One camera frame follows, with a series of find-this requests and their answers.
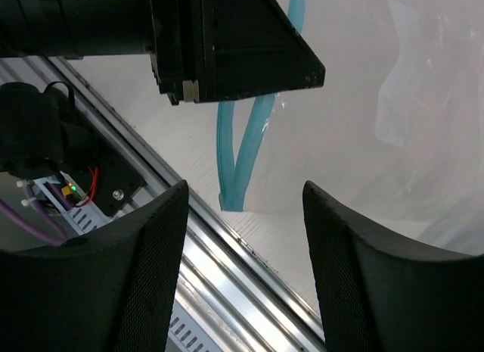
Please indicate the clear zip top bag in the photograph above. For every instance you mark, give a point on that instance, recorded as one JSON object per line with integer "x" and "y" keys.
{"x": 395, "y": 133}

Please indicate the aluminium rail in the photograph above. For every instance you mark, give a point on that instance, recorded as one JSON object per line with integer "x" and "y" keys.
{"x": 227, "y": 299}

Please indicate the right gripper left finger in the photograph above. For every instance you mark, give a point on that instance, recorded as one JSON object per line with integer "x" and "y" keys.
{"x": 94, "y": 280}

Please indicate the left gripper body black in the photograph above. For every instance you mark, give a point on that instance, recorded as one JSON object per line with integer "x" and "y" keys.
{"x": 76, "y": 29}

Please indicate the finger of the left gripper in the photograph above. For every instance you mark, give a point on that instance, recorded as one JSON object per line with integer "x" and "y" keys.
{"x": 251, "y": 48}

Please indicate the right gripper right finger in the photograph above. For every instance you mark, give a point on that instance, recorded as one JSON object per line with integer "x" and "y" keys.
{"x": 381, "y": 291}

